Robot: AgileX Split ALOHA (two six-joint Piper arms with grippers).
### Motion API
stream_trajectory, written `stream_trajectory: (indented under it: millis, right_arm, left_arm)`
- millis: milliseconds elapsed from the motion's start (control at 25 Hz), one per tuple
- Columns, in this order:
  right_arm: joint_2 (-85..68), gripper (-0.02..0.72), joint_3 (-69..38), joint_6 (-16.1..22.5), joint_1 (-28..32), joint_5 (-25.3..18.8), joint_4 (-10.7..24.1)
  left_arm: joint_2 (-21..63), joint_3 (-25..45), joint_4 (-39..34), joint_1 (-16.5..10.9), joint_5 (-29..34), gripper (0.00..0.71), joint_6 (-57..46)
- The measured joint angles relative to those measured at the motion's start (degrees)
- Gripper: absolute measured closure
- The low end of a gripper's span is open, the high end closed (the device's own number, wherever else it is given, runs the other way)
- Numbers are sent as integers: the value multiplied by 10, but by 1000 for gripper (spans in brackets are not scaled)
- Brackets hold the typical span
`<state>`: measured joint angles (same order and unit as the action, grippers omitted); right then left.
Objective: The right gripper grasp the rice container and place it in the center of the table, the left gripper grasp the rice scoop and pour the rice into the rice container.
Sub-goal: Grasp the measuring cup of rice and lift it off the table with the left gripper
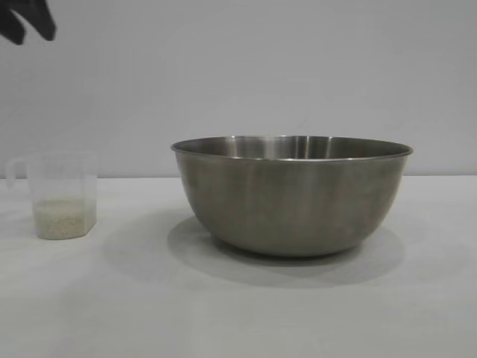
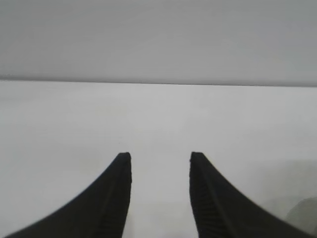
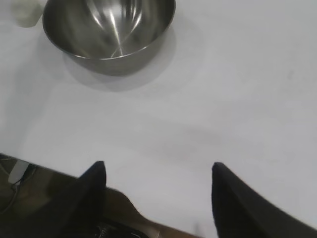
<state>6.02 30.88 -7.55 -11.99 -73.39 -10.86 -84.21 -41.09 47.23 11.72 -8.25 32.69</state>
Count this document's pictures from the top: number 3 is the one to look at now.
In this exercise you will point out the stainless steel mixing bowl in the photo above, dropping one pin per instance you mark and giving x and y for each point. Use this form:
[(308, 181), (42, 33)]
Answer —
[(111, 64)]

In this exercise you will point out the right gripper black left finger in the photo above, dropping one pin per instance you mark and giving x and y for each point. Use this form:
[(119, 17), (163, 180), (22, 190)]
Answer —
[(89, 203)]

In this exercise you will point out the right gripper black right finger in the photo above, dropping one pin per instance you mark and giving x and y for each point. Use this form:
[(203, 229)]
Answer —
[(237, 210)]

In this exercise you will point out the white tablecloth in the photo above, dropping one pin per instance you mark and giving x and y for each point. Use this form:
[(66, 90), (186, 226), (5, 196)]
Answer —
[(198, 104)]

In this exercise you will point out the clear plastic measuring cup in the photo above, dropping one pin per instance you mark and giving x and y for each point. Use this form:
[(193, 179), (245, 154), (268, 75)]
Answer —
[(26, 12)]

